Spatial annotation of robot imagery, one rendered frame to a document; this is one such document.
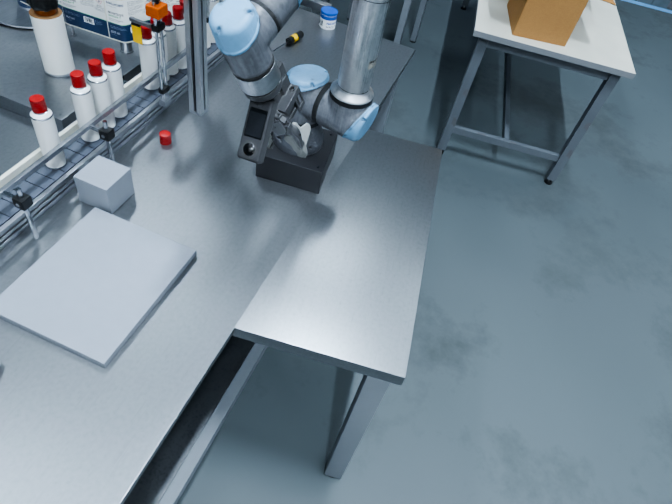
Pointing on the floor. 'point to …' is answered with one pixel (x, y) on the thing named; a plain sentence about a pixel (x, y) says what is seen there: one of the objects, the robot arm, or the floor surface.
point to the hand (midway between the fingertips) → (285, 152)
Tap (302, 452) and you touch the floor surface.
